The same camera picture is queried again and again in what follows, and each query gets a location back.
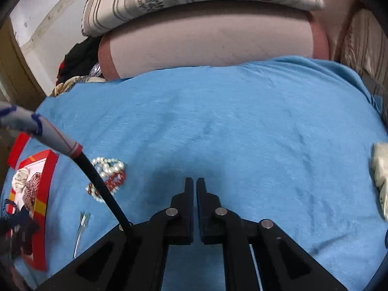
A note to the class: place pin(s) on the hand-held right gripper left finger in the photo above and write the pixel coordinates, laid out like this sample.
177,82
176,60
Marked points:
188,200

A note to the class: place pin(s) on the red gift box tray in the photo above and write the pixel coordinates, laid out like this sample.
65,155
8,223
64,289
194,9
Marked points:
39,200

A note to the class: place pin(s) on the wooden door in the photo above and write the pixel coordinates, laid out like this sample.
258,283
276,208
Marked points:
12,63

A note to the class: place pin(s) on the cream lace scrunchie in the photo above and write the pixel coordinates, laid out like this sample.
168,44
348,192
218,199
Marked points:
381,182

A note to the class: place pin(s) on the pink sofa cushion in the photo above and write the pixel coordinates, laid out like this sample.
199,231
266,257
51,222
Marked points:
212,42

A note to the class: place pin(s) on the white dotted scrunchie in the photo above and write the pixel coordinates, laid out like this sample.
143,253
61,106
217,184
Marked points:
20,179

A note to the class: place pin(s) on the dark clothes pile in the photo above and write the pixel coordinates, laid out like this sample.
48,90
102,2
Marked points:
77,62

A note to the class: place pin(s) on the red gift box lid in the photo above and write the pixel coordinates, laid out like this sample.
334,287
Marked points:
17,149

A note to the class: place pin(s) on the striped sofa armrest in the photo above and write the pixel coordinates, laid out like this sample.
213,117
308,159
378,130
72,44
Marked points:
366,48

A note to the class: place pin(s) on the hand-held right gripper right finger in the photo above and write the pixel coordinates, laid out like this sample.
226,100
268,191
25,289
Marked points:
202,200

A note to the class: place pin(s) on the blue blanket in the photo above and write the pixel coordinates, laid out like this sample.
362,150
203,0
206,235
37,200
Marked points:
212,127

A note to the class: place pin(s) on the red plaid scrunchie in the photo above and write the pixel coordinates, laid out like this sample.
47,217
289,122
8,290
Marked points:
30,191

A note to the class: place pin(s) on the patterned beige cloth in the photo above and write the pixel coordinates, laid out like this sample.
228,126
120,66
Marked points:
72,84

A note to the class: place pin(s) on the silver hair clip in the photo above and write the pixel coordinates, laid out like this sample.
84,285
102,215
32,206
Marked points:
80,233

